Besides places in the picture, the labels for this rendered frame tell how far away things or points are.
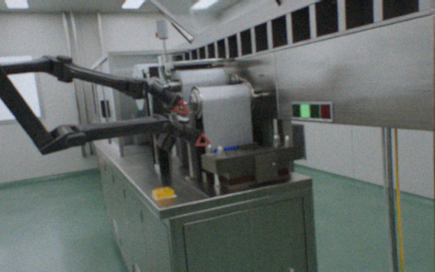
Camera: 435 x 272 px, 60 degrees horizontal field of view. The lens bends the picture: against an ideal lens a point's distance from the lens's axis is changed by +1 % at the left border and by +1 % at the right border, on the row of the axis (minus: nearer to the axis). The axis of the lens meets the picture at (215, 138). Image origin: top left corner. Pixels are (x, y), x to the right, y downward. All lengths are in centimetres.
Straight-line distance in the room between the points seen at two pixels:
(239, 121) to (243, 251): 57
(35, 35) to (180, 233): 607
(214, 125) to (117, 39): 571
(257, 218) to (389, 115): 64
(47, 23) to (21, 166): 245
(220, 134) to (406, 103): 80
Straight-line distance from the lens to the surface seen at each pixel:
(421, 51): 116
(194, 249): 146
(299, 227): 166
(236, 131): 171
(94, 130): 140
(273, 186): 154
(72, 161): 717
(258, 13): 183
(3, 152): 719
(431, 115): 115
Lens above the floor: 131
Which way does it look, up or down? 8 degrees down
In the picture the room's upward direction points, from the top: 5 degrees counter-clockwise
